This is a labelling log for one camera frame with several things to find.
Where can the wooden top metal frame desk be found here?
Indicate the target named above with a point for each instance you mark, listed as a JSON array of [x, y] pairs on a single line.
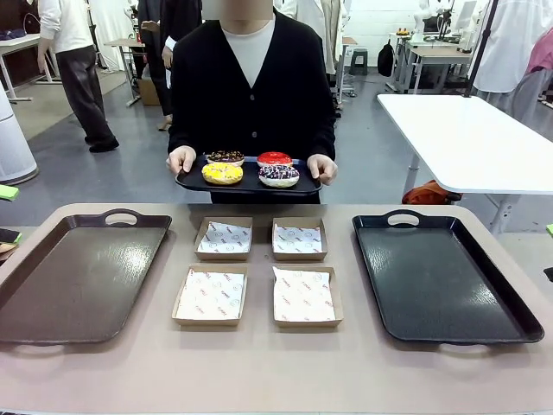
[[125, 42]]

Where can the black slanted pole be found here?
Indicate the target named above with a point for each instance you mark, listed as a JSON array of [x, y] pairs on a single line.
[[479, 52]]

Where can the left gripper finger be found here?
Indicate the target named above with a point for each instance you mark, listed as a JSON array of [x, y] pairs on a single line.
[[8, 192], [9, 237]]

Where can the white cylindrical appliance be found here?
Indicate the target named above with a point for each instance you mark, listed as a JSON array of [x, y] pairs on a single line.
[[15, 142]]

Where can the background desk with wooden top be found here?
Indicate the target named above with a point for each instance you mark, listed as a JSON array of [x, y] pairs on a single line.
[[440, 54]]

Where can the bystander in black clothes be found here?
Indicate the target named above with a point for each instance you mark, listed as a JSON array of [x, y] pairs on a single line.
[[155, 52]]

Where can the small wooden top side table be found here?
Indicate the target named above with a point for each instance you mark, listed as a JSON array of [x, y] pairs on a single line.
[[349, 41]]

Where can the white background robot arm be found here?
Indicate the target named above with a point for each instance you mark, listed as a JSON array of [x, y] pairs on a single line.
[[421, 19]]

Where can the grey plastic stool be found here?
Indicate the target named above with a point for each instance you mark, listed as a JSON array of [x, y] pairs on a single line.
[[358, 58]]

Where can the person's right forearm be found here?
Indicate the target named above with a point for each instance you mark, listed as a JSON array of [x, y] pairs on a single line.
[[181, 125]]

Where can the bystander in white top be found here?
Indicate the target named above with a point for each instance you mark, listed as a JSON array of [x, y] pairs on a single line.
[[82, 86]]

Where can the brown cardboard donut box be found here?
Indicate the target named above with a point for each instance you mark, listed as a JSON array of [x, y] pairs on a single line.
[[222, 257], [309, 324], [207, 322], [298, 257]]

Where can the small black serving tray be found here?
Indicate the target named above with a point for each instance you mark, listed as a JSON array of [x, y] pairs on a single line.
[[250, 187]]

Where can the white background desk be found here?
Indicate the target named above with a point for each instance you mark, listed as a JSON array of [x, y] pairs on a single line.
[[17, 43]]

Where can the yellow sprinkled donut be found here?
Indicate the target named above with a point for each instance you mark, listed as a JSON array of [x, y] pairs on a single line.
[[216, 174]]

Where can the beige hanging coat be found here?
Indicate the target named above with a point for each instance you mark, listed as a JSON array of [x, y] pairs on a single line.
[[330, 26]]

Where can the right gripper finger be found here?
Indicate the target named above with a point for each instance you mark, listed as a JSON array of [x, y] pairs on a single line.
[[550, 230], [549, 274]]

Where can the large black plastic serving tray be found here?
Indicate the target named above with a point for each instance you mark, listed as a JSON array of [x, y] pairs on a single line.
[[432, 281]]

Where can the large white table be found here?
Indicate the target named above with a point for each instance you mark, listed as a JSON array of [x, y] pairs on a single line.
[[475, 142]]

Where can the purple white sprinkled donut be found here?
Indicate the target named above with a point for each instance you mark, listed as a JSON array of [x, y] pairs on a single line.
[[268, 176]]

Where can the white hanging garment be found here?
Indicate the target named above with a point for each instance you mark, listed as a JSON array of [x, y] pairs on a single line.
[[514, 43]]

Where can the person's left forearm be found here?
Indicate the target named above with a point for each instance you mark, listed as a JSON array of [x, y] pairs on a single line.
[[324, 129]]

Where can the cardboard box on floor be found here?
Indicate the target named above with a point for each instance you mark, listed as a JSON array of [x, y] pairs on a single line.
[[149, 93]]

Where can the person's left hand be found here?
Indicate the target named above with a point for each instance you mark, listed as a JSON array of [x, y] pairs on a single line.
[[324, 167]]

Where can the tan and brown round object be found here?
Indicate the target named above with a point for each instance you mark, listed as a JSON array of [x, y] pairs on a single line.
[[6, 249]]

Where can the brown plastic serving tray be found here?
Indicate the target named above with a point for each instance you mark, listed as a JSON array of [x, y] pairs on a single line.
[[78, 281]]

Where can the person in black cardigan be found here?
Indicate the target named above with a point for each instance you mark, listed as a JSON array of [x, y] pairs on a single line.
[[281, 108]]

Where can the black backpack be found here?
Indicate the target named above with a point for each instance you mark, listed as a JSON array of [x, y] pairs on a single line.
[[385, 58]]

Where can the pink garment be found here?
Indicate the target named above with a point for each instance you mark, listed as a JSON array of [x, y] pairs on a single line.
[[542, 52]]

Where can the person's right hand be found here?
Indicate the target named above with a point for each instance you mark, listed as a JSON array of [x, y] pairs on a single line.
[[181, 159]]

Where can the orange bag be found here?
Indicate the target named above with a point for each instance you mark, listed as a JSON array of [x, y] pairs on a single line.
[[425, 193]]

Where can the chocolate sprinkled donut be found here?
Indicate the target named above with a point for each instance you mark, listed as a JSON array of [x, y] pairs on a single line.
[[224, 156]]

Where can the grey garment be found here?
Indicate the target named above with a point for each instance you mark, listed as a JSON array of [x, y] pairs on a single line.
[[531, 99]]

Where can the red glazed donut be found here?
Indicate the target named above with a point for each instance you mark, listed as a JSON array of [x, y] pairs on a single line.
[[274, 157]]

